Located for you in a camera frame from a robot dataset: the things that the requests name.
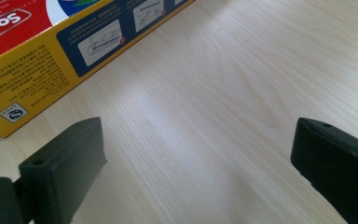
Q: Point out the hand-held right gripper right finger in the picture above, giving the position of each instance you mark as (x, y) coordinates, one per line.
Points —
(332, 165)

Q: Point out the yellow and red long box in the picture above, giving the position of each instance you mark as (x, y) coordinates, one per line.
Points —
(31, 49)

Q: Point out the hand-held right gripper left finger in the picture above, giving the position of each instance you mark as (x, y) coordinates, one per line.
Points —
(63, 168)

